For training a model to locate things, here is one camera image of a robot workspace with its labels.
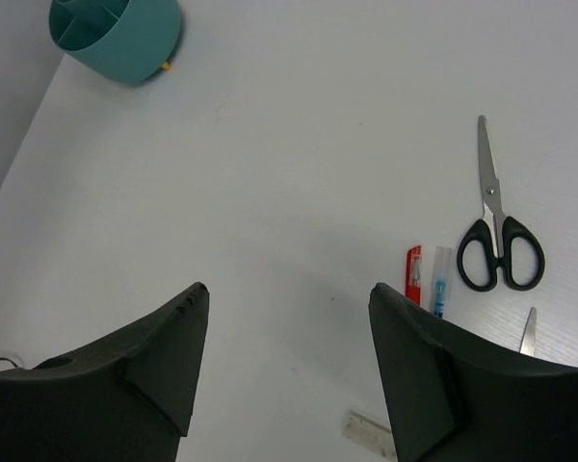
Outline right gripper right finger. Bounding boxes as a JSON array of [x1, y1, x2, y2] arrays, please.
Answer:
[[368, 283, 578, 461]]

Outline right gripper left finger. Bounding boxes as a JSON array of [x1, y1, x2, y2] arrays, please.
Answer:
[[0, 282, 210, 461]]

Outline red gel pen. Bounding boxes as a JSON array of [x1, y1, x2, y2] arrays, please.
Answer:
[[405, 245, 422, 305]]

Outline lower black scissors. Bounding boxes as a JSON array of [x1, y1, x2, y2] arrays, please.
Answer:
[[519, 307, 538, 357]]

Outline black scissors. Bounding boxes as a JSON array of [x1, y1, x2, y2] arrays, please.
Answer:
[[519, 307, 538, 357], [456, 115, 545, 293]]

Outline white eraser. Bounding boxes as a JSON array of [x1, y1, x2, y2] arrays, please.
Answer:
[[342, 410, 398, 461]]

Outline upper black scissors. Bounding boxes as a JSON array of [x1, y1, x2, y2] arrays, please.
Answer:
[[456, 115, 545, 293]]

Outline teal divided pen holder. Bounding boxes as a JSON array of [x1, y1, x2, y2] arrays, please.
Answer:
[[48, 0, 183, 85]]

